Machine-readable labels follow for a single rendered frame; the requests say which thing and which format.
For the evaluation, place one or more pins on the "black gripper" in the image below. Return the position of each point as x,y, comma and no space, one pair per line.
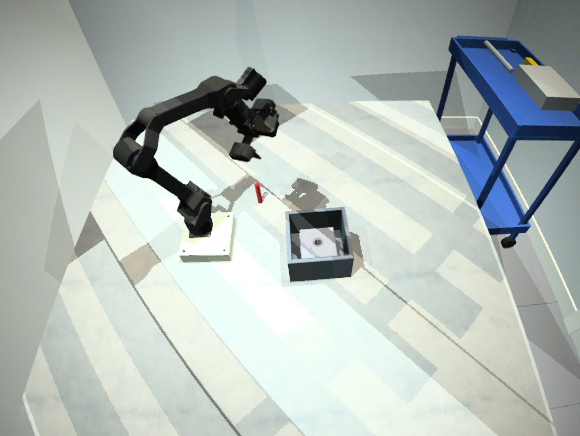
243,151

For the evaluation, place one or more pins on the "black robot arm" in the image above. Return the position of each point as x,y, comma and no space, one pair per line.
225,97

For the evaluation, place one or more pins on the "dark red peg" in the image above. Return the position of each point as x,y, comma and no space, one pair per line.
258,193

